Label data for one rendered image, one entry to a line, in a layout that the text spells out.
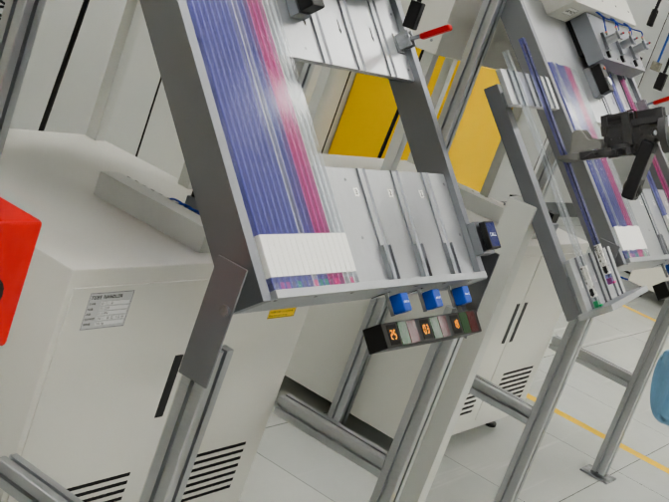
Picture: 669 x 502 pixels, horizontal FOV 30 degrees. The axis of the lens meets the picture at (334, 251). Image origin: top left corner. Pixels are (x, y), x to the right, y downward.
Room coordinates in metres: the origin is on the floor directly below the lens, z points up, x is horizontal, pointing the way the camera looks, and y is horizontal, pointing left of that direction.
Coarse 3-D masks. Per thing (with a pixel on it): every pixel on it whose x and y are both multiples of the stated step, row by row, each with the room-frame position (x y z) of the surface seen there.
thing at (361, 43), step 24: (336, 0) 2.15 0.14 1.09; (360, 0) 2.23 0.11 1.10; (384, 0) 2.32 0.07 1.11; (288, 24) 1.97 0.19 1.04; (312, 24) 2.04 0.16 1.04; (336, 24) 2.11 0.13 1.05; (360, 24) 2.19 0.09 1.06; (384, 24) 2.28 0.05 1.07; (312, 48) 2.00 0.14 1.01; (336, 48) 2.08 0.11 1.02; (360, 48) 2.15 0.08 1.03; (384, 48) 2.23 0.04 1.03; (360, 72) 2.13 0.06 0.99; (384, 72) 2.19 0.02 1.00; (408, 72) 2.28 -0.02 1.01
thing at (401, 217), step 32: (352, 192) 1.91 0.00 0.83; (384, 192) 2.01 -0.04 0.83; (416, 192) 2.10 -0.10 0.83; (448, 192) 2.21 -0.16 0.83; (352, 224) 1.87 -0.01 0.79; (384, 224) 1.96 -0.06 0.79; (416, 224) 2.05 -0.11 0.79; (448, 224) 2.16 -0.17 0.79; (352, 256) 1.83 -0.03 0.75; (384, 256) 1.90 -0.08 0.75; (416, 256) 2.00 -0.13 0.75; (448, 256) 2.10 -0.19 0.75
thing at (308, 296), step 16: (480, 272) 2.14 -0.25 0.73; (304, 288) 1.64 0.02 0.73; (320, 288) 1.67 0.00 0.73; (336, 288) 1.71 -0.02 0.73; (352, 288) 1.75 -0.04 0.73; (368, 288) 1.79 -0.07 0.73; (384, 288) 1.84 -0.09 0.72; (400, 288) 1.90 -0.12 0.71; (416, 288) 1.97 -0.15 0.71; (432, 288) 2.05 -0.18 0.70; (272, 304) 1.62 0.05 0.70; (288, 304) 1.67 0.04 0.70; (304, 304) 1.72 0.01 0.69; (320, 304) 1.78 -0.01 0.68
